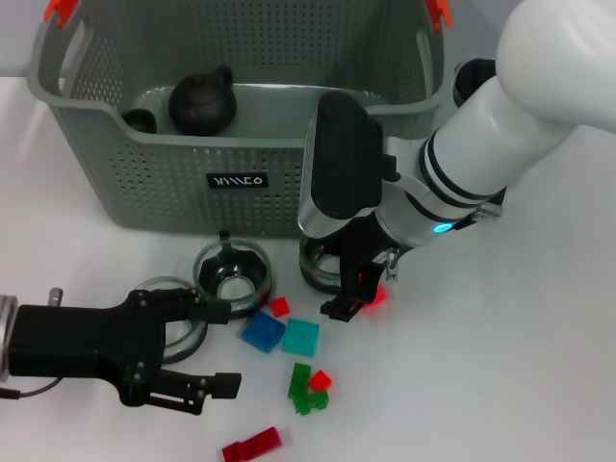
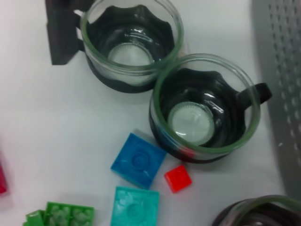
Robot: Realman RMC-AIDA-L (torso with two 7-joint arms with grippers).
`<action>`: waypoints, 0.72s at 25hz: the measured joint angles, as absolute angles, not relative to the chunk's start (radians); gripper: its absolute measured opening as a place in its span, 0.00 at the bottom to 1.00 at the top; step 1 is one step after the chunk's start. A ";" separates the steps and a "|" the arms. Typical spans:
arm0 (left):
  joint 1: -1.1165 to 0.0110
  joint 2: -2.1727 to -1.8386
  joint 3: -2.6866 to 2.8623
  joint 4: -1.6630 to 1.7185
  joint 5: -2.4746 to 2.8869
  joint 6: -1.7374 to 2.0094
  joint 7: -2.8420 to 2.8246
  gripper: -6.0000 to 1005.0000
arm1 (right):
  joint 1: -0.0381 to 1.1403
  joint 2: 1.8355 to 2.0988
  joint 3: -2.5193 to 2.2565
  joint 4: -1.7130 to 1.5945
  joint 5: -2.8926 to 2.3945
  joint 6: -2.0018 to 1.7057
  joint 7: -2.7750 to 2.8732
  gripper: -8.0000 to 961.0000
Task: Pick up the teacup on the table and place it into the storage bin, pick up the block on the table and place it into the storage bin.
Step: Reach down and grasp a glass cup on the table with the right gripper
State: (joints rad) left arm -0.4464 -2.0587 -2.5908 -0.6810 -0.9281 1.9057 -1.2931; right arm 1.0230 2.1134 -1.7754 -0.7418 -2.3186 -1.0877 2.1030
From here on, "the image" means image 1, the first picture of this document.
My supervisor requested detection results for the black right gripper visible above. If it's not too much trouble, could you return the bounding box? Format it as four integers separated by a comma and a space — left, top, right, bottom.
320, 211, 401, 322

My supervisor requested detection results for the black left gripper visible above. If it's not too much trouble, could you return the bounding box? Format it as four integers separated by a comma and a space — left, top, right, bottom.
8, 287, 243, 416

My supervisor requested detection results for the glass teacup black base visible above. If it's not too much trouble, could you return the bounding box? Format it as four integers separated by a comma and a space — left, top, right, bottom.
297, 235, 350, 295
192, 229, 274, 320
129, 275, 209, 365

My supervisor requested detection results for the grey perforated storage bin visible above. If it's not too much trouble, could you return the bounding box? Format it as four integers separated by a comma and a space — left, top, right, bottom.
26, 0, 456, 240

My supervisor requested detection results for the dark clay teacup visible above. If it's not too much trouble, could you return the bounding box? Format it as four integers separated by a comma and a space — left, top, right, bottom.
119, 108, 159, 136

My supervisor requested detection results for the large red toy brick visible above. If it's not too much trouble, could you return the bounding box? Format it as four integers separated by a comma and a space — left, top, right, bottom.
360, 283, 389, 309

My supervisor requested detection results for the blue square toy brick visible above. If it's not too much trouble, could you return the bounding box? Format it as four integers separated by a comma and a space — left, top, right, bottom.
241, 311, 288, 356

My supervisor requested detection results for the cyan square toy brick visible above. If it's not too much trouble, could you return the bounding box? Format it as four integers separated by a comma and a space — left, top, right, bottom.
281, 317, 321, 358

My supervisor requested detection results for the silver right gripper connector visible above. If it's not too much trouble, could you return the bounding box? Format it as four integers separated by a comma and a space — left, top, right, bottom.
383, 247, 401, 283

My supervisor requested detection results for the green long toy brick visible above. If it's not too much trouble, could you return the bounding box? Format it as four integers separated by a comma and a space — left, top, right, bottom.
287, 361, 314, 400

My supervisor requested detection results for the green stepped toy brick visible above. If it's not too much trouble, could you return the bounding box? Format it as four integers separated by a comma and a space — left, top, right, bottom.
293, 387, 331, 416

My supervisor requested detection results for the dark red long brick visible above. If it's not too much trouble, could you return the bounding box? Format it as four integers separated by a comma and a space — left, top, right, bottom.
220, 425, 283, 462

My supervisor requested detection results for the dark clay teapot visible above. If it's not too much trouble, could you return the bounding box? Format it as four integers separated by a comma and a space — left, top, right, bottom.
167, 63, 240, 138

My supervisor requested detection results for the grey left gripper cable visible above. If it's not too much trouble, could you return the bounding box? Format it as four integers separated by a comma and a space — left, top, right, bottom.
0, 377, 62, 399

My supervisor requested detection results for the glass pitcher black handle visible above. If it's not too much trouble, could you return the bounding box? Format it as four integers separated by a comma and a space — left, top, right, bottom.
423, 57, 509, 213

